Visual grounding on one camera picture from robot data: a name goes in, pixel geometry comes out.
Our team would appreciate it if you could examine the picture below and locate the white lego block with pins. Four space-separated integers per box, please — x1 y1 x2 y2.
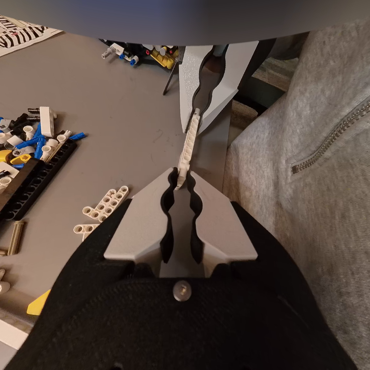
40 106 58 138

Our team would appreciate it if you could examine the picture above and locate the yellow lego panel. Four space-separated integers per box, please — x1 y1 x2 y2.
27 289 52 316

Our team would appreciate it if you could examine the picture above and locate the long black lego beam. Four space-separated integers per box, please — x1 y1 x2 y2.
0 157 46 213
0 141 78 222

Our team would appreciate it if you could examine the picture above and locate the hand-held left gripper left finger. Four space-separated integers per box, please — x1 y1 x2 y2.
103 167 178 278

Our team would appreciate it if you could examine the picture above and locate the zebra striped sticker sheet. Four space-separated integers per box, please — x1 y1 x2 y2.
0 16 65 57

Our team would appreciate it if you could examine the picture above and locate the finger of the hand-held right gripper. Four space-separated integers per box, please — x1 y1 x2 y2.
178 45 216 134
199 40 260 135

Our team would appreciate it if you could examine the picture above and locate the long white lego beam frame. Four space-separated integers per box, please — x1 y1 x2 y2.
0 309 35 351

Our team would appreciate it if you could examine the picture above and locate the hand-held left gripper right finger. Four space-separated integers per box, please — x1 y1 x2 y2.
186 171 258 278

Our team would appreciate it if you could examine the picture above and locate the wide white angled lego beam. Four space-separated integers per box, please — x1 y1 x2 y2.
83 186 129 223

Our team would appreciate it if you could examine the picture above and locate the partly built lego model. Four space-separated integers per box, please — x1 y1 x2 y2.
101 43 181 96

